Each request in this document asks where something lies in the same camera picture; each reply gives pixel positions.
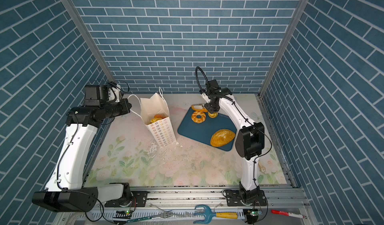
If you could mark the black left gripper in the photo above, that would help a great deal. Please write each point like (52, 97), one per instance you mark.
(125, 105)

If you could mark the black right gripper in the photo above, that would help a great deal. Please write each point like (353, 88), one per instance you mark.
(213, 108)

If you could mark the long croissant bread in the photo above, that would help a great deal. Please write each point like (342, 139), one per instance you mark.
(199, 107)

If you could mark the small round muffin bread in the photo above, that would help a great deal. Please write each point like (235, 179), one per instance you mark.
(213, 115)

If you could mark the ring donut bread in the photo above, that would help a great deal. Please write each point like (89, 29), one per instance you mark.
(198, 117)

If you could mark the large sesame bread loaf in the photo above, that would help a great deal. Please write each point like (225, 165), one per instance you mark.
(222, 138)

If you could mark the white paper bag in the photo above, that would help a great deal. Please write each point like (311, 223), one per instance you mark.
(162, 130)

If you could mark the triangular toast slice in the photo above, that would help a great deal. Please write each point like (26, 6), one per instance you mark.
(155, 120)

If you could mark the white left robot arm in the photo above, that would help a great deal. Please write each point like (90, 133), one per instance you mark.
(64, 192)

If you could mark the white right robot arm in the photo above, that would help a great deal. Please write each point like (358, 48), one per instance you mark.
(249, 141)

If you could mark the dark teal tray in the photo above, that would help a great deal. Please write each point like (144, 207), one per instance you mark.
(204, 131)

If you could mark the small wooden piece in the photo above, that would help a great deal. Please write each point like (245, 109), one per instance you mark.
(263, 169)

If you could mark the teal yellow garden fork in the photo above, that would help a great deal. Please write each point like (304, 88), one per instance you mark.
(208, 214)

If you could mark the red white marker pen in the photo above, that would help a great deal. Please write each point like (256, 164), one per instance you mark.
(288, 214)

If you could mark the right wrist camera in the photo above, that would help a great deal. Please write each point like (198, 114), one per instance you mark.
(205, 97)

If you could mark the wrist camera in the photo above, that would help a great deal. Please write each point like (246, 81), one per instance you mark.
(205, 97)
(99, 95)

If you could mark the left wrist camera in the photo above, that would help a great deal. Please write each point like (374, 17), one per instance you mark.
(99, 95)

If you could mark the aluminium rail frame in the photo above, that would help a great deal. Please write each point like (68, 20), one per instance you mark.
(181, 201)

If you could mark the metal fork green handle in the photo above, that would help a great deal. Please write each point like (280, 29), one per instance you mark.
(163, 215)

